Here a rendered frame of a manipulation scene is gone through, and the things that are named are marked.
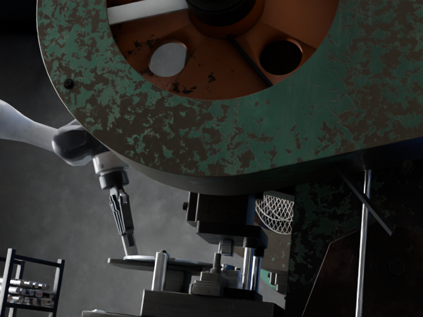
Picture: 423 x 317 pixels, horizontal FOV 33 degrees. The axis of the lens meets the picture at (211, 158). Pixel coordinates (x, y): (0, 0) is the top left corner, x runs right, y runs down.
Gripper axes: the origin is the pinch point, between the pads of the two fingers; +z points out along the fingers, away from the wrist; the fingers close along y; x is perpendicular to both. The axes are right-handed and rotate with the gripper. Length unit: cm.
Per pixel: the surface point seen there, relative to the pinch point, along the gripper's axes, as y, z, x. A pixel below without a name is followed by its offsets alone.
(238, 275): 22.5, 13.3, 18.9
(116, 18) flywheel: 42, -48, -1
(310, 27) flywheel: 58, -35, 35
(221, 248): 15.2, 6.2, 19.2
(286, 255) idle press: -98, 18, 90
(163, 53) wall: -670, -244, 266
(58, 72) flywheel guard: 38, -39, -16
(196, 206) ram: 15.9, -5.6, 15.1
